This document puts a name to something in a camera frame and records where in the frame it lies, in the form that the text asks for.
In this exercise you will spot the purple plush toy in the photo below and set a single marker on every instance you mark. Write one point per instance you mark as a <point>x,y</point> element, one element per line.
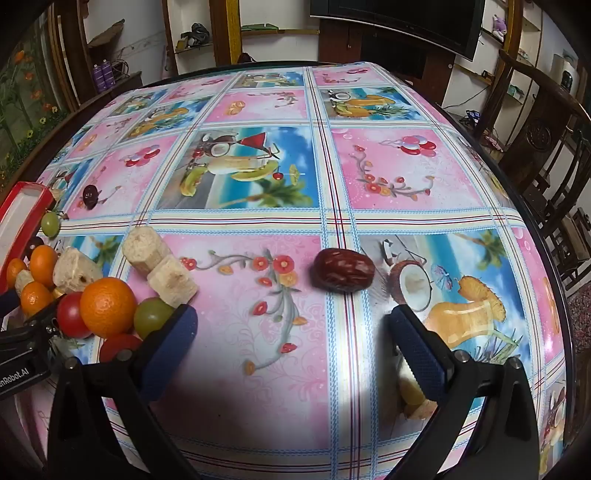
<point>498,24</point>

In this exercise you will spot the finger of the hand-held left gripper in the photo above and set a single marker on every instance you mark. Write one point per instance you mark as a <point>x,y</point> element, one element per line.
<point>10,302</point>

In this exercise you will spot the fruit print tablecloth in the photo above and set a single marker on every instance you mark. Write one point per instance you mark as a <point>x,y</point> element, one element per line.
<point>295,230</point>

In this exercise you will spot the black television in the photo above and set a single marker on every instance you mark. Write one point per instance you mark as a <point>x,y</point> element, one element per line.
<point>406,25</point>

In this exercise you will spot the small orange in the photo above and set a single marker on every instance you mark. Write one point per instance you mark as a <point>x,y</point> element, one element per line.
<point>44,264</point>
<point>14,272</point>
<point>34,299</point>

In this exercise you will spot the red rimmed white tray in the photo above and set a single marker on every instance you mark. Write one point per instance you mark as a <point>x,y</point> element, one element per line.
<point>18,221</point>

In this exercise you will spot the red dried date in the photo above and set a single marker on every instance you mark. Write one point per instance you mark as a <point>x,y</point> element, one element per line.
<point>344,270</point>

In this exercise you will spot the red tomato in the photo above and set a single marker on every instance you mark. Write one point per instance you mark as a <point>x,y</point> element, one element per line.
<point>117,347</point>
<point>71,315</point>

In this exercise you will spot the green grape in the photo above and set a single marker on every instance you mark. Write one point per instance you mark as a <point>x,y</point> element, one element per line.
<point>150,316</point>
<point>51,222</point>

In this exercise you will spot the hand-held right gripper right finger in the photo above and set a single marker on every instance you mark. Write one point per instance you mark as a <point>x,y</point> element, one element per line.
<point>418,357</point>

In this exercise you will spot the dark purple grape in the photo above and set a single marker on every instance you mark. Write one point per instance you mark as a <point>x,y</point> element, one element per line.
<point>90,196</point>

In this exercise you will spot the dark plum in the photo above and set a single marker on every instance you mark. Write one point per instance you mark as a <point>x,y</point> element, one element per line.
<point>35,244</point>

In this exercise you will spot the large orange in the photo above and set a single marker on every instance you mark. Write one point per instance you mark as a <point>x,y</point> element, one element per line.
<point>108,307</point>

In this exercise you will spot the dark wooden television cabinet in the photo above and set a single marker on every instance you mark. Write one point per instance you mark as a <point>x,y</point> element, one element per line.
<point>369,48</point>

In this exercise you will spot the purple bottles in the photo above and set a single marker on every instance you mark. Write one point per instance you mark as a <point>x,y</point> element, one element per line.
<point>102,74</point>

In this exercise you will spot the pale sugarcane piece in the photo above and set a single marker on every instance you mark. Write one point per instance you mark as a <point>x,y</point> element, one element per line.
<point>143,249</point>
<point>173,282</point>
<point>415,400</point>
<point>76,273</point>
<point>23,279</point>

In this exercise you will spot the flower wall poster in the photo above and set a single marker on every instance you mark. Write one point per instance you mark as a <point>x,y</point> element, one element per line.
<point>23,97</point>

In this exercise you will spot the dark wooden chair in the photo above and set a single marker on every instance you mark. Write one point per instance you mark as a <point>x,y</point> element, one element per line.
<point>547,138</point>

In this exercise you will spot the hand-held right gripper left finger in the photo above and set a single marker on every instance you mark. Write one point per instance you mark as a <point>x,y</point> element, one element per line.
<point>171,344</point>

